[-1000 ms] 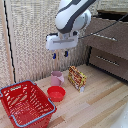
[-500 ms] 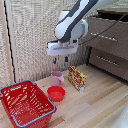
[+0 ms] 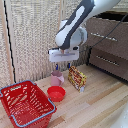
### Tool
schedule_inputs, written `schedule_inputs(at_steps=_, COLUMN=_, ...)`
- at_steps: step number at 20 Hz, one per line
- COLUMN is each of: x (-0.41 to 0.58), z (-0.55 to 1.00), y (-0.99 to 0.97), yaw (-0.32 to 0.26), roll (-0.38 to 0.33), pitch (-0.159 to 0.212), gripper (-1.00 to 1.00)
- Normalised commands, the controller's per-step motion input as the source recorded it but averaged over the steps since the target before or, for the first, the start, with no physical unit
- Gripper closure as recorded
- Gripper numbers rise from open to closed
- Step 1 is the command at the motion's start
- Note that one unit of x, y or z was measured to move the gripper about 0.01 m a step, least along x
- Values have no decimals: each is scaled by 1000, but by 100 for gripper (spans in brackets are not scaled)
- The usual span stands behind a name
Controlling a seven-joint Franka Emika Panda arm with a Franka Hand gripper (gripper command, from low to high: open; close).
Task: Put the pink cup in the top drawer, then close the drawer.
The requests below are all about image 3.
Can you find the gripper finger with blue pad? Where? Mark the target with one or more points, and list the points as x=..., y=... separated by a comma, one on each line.
x=57, y=66
x=69, y=65

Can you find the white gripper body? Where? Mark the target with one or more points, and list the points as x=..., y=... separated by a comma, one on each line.
x=64, y=55

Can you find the pink plastic cup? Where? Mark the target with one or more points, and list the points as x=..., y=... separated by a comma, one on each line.
x=56, y=79

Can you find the yellow red snack bag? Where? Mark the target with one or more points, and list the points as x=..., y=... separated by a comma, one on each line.
x=77, y=78

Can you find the red plastic bowl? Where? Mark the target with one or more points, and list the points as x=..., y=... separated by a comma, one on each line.
x=56, y=93

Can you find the woven beige room divider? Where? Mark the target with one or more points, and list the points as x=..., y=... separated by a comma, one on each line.
x=33, y=36

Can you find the brown drawer cabinet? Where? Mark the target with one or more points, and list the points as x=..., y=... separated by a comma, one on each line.
x=110, y=50

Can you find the red shopping basket blue rim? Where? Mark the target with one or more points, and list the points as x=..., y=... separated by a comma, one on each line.
x=25, y=105

